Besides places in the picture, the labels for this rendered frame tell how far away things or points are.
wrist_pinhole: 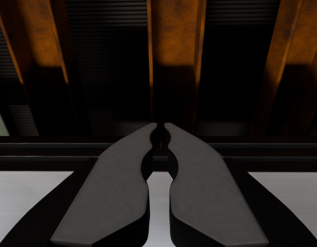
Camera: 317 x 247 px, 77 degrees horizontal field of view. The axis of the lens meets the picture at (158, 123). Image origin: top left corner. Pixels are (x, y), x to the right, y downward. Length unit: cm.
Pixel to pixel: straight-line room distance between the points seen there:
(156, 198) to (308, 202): 18
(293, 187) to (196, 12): 27
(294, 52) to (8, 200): 47
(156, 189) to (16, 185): 17
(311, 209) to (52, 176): 31
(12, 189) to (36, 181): 4
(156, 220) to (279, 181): 16
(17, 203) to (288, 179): 32
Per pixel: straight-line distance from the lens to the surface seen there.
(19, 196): 31
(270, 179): 26
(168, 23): 35
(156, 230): 30
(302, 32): 42
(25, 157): 29
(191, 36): 36
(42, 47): 41
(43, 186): 28
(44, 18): 40
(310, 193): 30
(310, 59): 44
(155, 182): 24
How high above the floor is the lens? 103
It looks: 61 degrees down
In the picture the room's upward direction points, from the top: 177 degrees counter-clockwise
